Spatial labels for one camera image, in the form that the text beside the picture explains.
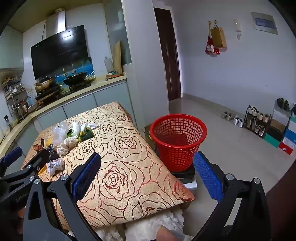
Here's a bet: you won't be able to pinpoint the beige frying pan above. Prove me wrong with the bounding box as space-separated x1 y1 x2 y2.
35 77 55 91

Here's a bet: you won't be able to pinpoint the blue scenic backsplash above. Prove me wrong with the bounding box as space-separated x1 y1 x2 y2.
54 57 95 84

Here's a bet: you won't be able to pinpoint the dark pair of shoes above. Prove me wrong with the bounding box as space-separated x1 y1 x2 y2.
276 98 290 111

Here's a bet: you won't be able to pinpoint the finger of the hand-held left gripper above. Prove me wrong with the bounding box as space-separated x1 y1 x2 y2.
0 150 50 189
0 146 23 172

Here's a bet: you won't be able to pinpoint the black flat box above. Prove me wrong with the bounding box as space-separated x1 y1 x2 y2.
171 166 197 183

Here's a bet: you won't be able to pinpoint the white fluffy cloth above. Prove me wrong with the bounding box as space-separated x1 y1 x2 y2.
95 206 185 241

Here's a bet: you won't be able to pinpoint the dark wooden door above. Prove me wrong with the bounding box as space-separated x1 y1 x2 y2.
154 7 182 102

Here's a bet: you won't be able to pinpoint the orange black wrapper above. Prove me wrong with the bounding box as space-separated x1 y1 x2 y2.
33 138 45 152

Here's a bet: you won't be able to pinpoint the person's right hand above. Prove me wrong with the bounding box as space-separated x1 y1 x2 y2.
156 226 185 241

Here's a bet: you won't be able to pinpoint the clear plastic bag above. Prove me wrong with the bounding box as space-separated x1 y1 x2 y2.
51 125 70 144

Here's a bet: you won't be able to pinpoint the black range hood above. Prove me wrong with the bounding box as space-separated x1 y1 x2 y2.
31 10 89 80

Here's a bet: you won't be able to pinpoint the black shoe rack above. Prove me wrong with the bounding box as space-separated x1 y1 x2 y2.
244 105 271 139

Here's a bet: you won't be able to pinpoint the beige tissue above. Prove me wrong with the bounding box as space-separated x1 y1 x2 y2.
56 137 78 156

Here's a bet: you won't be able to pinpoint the white tissue bundle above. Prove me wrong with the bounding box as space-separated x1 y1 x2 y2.
71 122 81 137

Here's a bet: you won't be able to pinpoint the rose patterned tablecloth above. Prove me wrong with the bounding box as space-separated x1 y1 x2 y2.
22 101 195 232

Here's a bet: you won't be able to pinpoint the stack of shoe boxes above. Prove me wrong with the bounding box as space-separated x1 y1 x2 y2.
264 100 296 155

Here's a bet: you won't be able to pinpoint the black gas stove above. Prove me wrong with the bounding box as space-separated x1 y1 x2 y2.
35 80 95 100

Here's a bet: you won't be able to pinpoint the black wok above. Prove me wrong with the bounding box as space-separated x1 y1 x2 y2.
63 71 88 86

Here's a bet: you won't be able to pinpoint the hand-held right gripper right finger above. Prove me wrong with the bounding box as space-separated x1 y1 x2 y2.
192 151 272 241

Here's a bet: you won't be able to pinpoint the grey kitchen base cabinets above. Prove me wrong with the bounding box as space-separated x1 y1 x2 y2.
0 74 137 163

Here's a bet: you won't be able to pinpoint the white wrapper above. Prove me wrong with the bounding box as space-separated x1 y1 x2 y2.
46 158 65 176

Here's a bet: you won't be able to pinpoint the white flat box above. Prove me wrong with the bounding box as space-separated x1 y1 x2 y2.
184 178 198 190

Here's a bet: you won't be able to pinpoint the green wrapper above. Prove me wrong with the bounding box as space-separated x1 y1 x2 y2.
67 128 94 142

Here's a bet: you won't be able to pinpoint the brown paper bag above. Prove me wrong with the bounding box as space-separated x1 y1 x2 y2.
209 23 226 49

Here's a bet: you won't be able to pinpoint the wooden cutting board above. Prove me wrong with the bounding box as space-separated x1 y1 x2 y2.
113 40 122 76

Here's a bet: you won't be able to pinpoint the grey wall cabinet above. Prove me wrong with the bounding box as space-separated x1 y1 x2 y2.
0 25 25 70

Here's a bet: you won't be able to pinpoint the metal spice rack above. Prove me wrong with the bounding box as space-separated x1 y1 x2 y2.
2 75 31 121

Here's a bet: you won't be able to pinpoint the white hanging tool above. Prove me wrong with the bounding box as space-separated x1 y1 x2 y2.
234 19 242 39

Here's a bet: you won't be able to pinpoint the red plastic mesh basket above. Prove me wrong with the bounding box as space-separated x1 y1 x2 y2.
149 113 207 172

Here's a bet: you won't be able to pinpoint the wall electrical panel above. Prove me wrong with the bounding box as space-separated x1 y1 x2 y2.
251 12 278 35

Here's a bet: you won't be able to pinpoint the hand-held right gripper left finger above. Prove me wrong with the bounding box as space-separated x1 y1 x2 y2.
17 152 102 241

